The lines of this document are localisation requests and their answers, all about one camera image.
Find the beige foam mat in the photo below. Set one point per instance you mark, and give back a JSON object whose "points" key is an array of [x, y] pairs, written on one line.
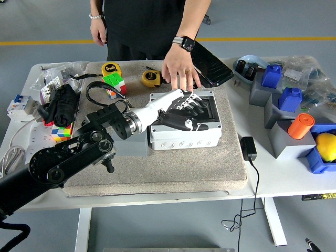
{"points": [[157, 170]]}

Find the blue plastic bottle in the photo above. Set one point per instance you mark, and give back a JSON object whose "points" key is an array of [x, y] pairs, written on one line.
{"points": [[271, 76], [290, 99]]}

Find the person's left forearm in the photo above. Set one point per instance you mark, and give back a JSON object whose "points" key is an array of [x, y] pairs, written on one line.
{"points": [[193, 17]]}

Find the grey junction box with lid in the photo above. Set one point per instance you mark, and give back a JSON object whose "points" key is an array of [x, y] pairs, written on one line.
{"points": [[183, 139]]}

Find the colourful puzzle cube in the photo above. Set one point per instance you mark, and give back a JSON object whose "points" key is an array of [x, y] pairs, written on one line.
{"points": [[113, 81], [61, 134]]}

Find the blue storage bin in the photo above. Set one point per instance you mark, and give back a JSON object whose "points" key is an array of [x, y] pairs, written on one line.
{"points": [[317, 164]]}

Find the orange cylinder battery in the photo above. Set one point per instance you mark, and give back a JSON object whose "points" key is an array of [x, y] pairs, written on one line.
{"points": [[300, 127]]}

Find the clear plastic parts bags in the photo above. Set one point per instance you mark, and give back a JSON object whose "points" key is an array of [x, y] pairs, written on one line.
{"points": [[56, 69]]}

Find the black table control panel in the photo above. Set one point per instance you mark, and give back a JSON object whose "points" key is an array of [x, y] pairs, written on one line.
{"points": [[317, 196]]}

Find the yellow lemon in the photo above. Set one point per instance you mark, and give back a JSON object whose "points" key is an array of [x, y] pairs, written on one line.
{"points": [[326, 147]]}

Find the white power strip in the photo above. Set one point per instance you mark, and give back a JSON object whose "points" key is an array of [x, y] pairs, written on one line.
{"points": [[38, 137]]}

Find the black component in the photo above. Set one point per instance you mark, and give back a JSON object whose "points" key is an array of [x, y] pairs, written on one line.
{"points": [[241, 65], [251, 72]]}

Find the black cloth bundle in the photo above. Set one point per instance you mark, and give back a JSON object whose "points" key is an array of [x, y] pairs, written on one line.
{"points": [[61, 105]]}

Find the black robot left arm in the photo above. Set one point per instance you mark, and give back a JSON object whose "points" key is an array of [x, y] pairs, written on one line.
{"points": [[73, 152]]}

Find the black power adapter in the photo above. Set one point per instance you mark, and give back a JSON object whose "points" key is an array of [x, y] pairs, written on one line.
{"points": [[248, 148]]}

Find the white blue circuit breaker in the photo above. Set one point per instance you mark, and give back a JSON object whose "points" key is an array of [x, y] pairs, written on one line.
{"points": [[19, 103]]}

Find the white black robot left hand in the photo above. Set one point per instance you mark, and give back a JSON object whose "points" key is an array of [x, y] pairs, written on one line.
{"points": [[157, 107]]}

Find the person's left hand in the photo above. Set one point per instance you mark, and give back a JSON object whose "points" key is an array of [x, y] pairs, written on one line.
{"points": [[178, 63]]}

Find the person's right hand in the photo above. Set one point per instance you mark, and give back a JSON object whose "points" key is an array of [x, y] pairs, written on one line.
{"points": [[97, 31]]}

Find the yellow tape measure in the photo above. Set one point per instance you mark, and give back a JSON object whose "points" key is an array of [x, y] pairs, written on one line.
{"points": [[151, 78], [110, 68]]}

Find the clear bags of components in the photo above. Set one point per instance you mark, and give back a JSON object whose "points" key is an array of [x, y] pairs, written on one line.
{"points": [[315, 78]]}

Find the grey block with round hole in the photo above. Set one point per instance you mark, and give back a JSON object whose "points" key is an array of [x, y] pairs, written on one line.
{"points": [[134, 147]]}

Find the grey holder block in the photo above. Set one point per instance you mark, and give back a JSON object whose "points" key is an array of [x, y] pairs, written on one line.
{"points": [[286, 145], [271, 115], [258, 95]]}

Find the person's right forearm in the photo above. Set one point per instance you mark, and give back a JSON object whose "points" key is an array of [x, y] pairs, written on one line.
{"points": [[97, 6]]}

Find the light blue bowl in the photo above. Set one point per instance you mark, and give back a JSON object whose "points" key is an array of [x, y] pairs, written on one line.
{"points": [[252, 60]]}

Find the small red object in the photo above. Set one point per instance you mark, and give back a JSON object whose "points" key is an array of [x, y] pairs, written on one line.
{"points": [[47, 123]]}

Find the person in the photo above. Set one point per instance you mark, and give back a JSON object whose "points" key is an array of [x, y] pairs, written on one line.
{"points": [[144, 26]]}

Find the white table leg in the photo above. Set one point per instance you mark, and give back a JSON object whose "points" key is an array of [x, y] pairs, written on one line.
{"points": [[274, 223], [83, 231]]}

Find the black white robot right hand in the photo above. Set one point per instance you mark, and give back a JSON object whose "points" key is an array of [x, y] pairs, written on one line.
{"points": [[312, 245]]}

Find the white labelled circuit breaker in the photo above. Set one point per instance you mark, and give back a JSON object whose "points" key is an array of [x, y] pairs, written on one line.
{"points": [[52, 85]]}

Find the black wrist watch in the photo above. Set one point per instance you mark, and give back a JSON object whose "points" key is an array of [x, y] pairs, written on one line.
{"points": [[185, 43]]}

